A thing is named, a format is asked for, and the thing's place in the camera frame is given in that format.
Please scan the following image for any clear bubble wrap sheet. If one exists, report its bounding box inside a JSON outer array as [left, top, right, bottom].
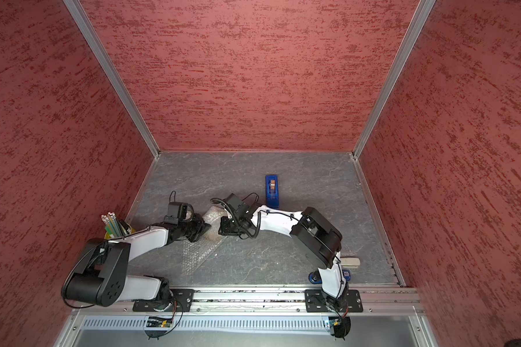
[[182, 206, 227, 275]]

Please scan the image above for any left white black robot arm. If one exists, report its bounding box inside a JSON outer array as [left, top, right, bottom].
[[61, 202, 211, 312]]

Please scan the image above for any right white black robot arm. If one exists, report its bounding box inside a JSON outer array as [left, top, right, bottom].
[[211, 194, 348, 313]]

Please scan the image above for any blue tape dispenser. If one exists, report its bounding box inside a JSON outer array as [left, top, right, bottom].
[[266, 175, 279, 209]]

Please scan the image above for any bundle of pencils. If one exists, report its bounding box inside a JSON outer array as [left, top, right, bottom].
[[101, 213, 121, 239]]

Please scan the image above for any yellow pencil cup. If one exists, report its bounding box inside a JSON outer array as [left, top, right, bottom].
[[105, 225, 135, 239]]

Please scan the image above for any blue black small device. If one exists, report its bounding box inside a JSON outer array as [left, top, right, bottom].
[[308, 270, 351, 284]]

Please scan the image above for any white eraser block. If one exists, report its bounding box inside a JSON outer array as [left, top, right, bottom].
[[341, 257, 361, 268]]

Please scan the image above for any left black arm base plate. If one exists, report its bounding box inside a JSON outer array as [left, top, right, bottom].
[[133, 289, 195, 315]]

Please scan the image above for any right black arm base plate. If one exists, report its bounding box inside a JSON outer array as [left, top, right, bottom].
[[304, 289, 363, 314]]

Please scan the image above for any left corner aluminium post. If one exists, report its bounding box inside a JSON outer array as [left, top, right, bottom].
[[63, 0, 161, 160]]

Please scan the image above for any corner aluminium post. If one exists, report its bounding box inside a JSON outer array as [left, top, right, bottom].
[[353, 0, 436, 160], [63, 0, 161, 160]]

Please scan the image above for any aluminium mounting rail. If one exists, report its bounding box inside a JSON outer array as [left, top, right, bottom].
[[75, 285, 424, 315]]

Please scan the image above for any right corner aluminium post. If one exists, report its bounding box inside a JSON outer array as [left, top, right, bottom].
[[353, 0, 436, 160]]

